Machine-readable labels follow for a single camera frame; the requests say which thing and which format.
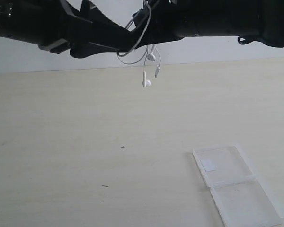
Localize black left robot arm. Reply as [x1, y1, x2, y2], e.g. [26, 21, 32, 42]
[0, 0, 137, 59]

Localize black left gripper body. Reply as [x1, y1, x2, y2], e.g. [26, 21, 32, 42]
[4, 0, 95, 54]

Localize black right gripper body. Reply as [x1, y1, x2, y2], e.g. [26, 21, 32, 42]
[133, 0, 260, 46]

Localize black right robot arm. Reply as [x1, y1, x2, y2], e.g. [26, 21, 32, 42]
[132, 0, 284, 48]

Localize clear plastic storage case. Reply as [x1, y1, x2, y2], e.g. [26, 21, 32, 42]
[193, 144, 284, 227]

